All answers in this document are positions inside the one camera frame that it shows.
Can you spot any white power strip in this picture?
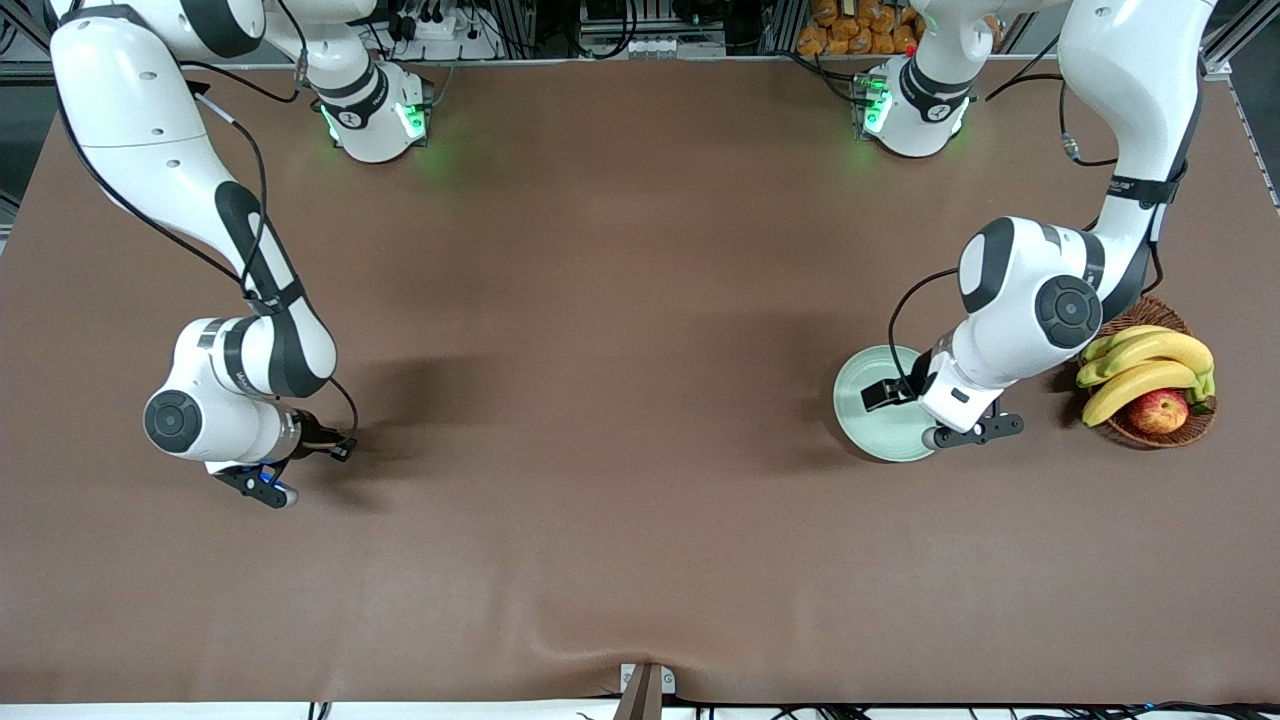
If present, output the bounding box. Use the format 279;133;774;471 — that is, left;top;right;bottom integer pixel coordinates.
395;0;503;61

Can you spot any red yellow apple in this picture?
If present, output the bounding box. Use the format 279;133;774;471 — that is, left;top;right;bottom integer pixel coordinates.
1127;389;1191;436

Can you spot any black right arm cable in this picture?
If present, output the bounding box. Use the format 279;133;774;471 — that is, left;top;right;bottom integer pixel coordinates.
55;0;359;446

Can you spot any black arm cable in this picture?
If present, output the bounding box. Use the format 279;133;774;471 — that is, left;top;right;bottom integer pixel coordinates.
55;0;359;446
888;35;1167;401

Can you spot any brown table cover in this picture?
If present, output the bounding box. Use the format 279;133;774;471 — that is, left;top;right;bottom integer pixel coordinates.
0;55;1280;707

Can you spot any large yellow banana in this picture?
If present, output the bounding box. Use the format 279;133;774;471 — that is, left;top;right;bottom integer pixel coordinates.
1082;360;1199;428
1077;331;1217;406

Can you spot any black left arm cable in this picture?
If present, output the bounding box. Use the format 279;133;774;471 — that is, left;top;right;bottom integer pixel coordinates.
888;35;1167;401

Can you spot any small yellow-green banana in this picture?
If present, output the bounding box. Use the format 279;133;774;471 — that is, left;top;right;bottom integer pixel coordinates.
1084;325;1174;363

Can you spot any bag of orange buns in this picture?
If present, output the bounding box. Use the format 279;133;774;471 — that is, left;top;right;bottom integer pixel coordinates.
797;0;923;57

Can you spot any brown wicker basket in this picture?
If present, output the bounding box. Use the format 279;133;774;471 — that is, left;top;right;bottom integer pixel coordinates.
1085;294;1218;449

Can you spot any aluminium frame profile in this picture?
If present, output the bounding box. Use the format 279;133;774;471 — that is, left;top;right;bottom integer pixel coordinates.
0;0;59;63
1203;0;1280;81

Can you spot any pale green round plate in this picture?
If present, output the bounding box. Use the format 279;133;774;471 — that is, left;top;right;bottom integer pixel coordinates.
833;345;946;463

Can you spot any grey metal mount bracket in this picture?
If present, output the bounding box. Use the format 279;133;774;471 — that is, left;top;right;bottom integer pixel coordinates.
612;662;677;720

